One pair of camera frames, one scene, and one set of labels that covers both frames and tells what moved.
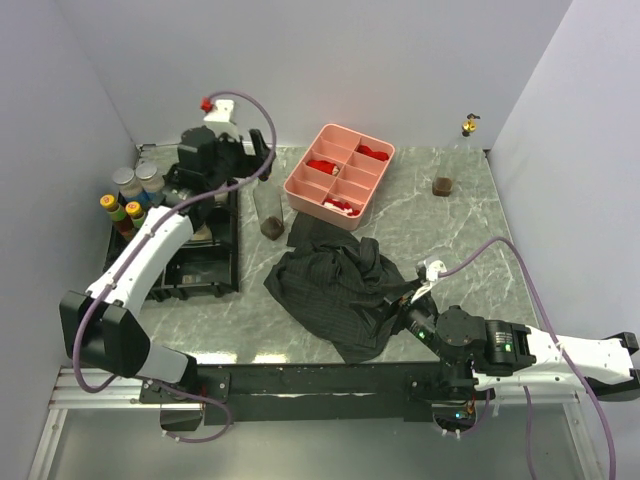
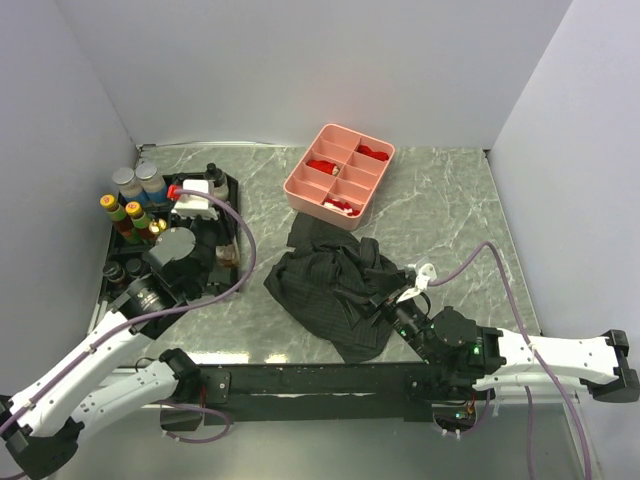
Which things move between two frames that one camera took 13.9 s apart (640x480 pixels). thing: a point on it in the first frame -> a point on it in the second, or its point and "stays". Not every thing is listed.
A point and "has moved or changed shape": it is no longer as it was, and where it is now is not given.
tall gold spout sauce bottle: x=455 y=160 -> x=227 y=255
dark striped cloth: x=333 y=287 stays
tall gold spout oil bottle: x=267 y=197 has moved or changed shape
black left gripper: x=248 y=162 -> x=225 y=234
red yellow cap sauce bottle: x=118 y=214 stays
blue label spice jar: x=153 y=184 stays
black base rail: x=314 y=393 stays
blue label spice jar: x=131 y=189 stays
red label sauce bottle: x=137 y=216 stays
